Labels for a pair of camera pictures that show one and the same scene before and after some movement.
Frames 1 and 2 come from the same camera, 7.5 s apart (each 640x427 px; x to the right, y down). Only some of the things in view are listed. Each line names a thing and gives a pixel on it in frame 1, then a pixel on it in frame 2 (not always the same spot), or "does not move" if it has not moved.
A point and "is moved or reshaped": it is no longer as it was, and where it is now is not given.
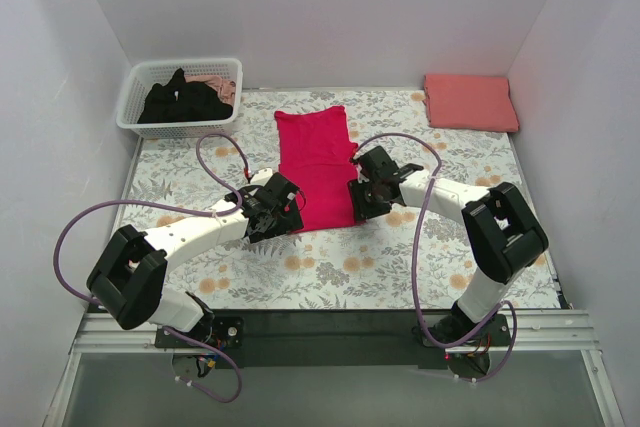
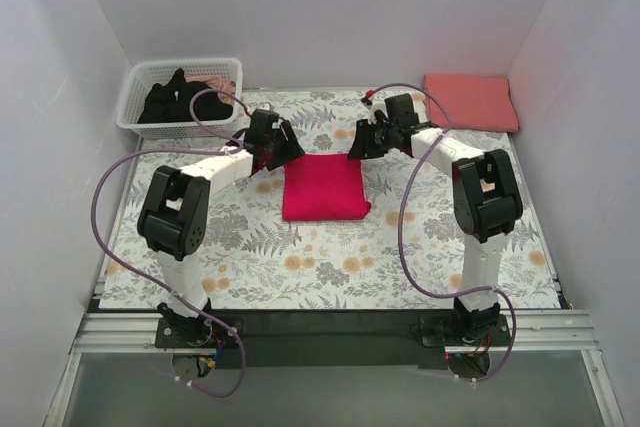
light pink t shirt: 225,88 does not move
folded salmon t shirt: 470,102 does not move
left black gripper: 279,214 to 278,145
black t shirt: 179,101 does not move
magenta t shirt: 315,152 is moved or reshaped
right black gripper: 366,198 to 370,137
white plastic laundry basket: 180,98 does not move
